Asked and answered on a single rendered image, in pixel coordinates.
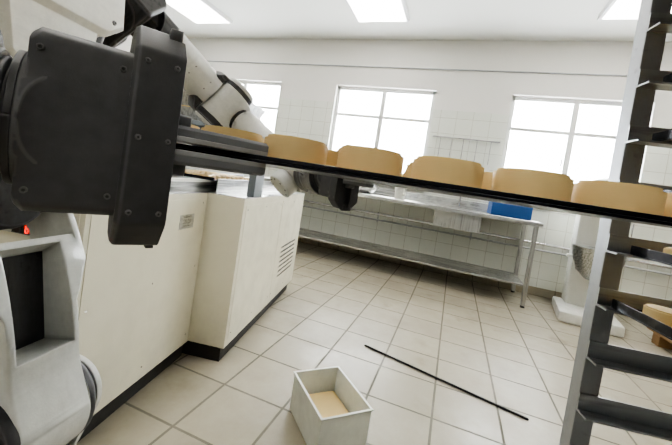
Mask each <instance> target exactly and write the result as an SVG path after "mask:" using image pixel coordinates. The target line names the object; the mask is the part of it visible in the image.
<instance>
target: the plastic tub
mask: <svg viewBox="0 0 672 445"><path fill-rule="evenodd" d="M293 373H294V382H293V388H292V395H291V401H290V410H291V412H292V414H293V416H294V419H295V421H296V423H297V425H298V427H299V429H300V431H301V433H302V436H303V438H304V440H305V442H306V444H307V445H366V442H367V436H368V429H369V423H370V417H371V412H372V411H374V410H373V408H372V407H371V406H370V405H369V403H368V402H367V401H366V400H365V398H364V397H363V396H362V395H361V393H360V392H359V391H358V390H357V388H356V387H355V386H354V384H353V383H352V382H351V381H350V379H349V378H348V377H347V376H346V374H345V373H344V372H343V371H342V369H341V368H340V367H339V366H333V367H325V368H317V369H309V370H300V371H293Z"/></svg>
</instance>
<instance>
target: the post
mask: <svg viewBox="0 0 672 445"><path fill-rule="evenodd" d="M671 8H672V0H641V4H640V10H639V15H638V21H637V26H636V31H635V37H634V42H633V47H632V53H631V58H630V64H629V69H628V74H627V80H626V85H625V91H624V96H623V101H622V107H621V112H620V118H619V123H618V128H617V134H616V139H615V145H614V150H613V155H612V161H611V166H610V172H609V177H608V181H612V182H618V181H619V180H627V181H634V182H639V178H640V173H641V167H642V162H643V157H644V151H645V145H637V144H629V143H626V138H627V133H628V128H629V125H630V124H631V125H640V126H649V125H650V120H651V114H652V109H653V104H654V98H655V93H656V90H653V89H643V88H636V85H637V79H638V74H639V69H651V70H660V67H661V61H662V56H663V51H664V45H665V40H666V35H667V33H655V32H646V31H647V26H648V20H649V15H650V13H651V12H658V13H671ZM630 225H631V222H625V221H619V220H612V219H605V218H601V220H600V226H599V231H598V236H597V242H596V247H595V253H594V258H593V263H592V269H591V274H590V280H589V285H588V290H587V296H586V301H585V307H584V312H583V317H582V323H581V328H580V334H579V339H578V344H577V350H576V355H575V361H574V366H573V371H572V377H571V382H570V388H569V393H568V398H567V404H566V409H565V415H564V420H563V425H562V431H561V436H560V442H559V445H569V444H573V445H589V443H590V437H591V432H592V427H593V422H589V421H585V420H584V418H583V417H582V416H581V415H580V414H579V412H578V411H577V410H576V406H577V401H578V396H579V392H581V393H585V394H590V395H594V396H598V395H599V390H600V384H601V379H602V374H603V368H602V367H597V366H595V365H594V364H593V363H591V362H590V361H589V360H588V359H587V358H586V353H587V347H588V342H589V340H591V341H596V342H601V343H606V344H608V342H609V337H610V331H611V326H612V321H613V316H614V312H609V311H605V310H604V309H602V308H600V307H598V306H597V305H596V299H597V294H598V288H599V287H601V288H606V289H611V290H617V291H618V289H619V284H620V278H621V273H622V268H623V263H624V257H625V256H620V255H615V254H612V253H608V252H605V251H606V246H607V240H608V235H609V234H614V235H620V236H626V237H628V236H629V231H630Z"/></svg>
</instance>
